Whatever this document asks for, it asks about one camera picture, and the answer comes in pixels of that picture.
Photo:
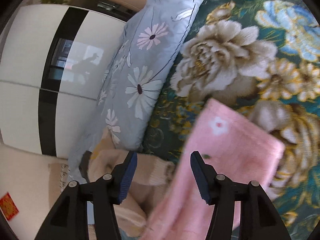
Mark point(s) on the pink floral fleece garment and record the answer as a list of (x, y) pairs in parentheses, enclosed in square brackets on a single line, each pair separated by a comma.
[(232, 150)]

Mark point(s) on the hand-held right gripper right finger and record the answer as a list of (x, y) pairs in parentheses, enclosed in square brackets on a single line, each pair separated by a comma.
[(200, 177)]

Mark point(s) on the blue floral quilt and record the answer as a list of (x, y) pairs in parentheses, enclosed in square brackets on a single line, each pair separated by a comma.
[(150, 55)]

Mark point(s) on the beige quilted headboard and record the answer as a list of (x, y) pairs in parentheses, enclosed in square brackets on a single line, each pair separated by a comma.
[(57, 177)]

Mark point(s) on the teal floral blanket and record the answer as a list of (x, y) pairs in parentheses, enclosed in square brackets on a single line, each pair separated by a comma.
[(225, 55)]

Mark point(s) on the white wardrobe with black band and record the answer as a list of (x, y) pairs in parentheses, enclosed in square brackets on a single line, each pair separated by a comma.
[(25, 55)]

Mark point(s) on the red wall decoration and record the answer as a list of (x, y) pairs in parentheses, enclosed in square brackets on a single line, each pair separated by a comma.
[(8, 206)]

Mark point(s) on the beige fleece garment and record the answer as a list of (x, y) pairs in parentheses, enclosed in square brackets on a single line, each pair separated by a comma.
[(150, 172)]

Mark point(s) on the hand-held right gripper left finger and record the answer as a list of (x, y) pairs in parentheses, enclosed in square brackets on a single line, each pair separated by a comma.
[(127, 177)]

